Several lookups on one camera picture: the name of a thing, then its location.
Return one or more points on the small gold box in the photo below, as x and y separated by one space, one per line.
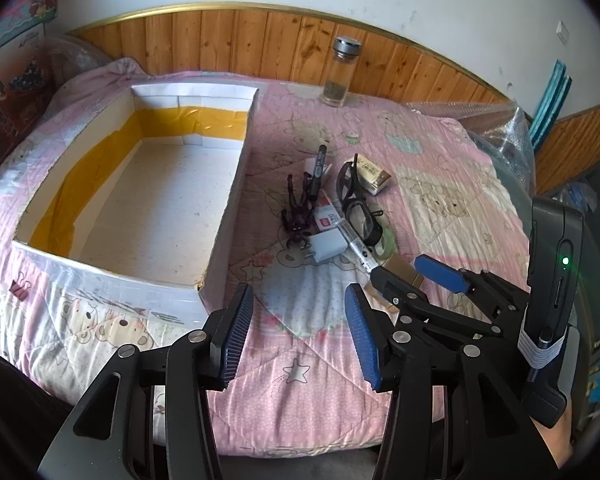
402 266

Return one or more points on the black marker pen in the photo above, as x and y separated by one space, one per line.
319 165

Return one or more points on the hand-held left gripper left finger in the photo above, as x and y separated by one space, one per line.
237 332

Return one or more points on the dark plastic toy figure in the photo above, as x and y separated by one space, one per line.
297 210

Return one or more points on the pink binder clip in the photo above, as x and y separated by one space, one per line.
21 287

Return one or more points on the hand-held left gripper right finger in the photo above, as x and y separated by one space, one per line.
360 340

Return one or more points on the black glasses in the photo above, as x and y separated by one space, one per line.
349 202

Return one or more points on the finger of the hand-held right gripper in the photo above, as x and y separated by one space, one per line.
440 272
395 287

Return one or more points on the white cardboard box yellow tape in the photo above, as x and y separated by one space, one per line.
155 200

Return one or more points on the pink printed blanket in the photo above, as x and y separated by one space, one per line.
290 400

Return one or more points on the small dark toy scorpion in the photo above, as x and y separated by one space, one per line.
296 238

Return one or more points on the white wall switch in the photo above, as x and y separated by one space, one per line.
562 32

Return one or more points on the clear bubble wrap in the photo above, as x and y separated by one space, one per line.
505 140
75 60

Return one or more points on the blue boards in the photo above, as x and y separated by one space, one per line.
550 105

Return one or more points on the glass bottle metal lid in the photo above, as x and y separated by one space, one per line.
337 75

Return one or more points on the white charger plug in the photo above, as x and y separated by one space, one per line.
325 246

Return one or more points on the robot figures toy box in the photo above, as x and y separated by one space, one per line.
10 110

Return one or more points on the red and white small box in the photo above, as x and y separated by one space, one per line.
327 217

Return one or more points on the white slim pen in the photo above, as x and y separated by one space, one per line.
355 245

